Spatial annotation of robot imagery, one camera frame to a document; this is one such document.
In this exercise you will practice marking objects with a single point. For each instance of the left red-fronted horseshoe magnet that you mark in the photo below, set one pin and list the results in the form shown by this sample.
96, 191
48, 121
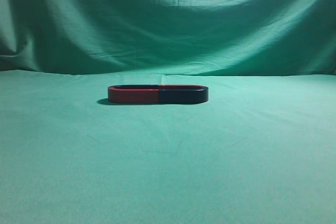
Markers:
134, 94

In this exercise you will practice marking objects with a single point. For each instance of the blue-fronted horseshoe magnet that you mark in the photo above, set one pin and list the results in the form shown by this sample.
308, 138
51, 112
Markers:
183, 94

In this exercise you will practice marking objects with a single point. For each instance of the green cloth backdrop and cover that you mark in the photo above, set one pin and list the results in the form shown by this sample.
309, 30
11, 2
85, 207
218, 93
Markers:
260, 150

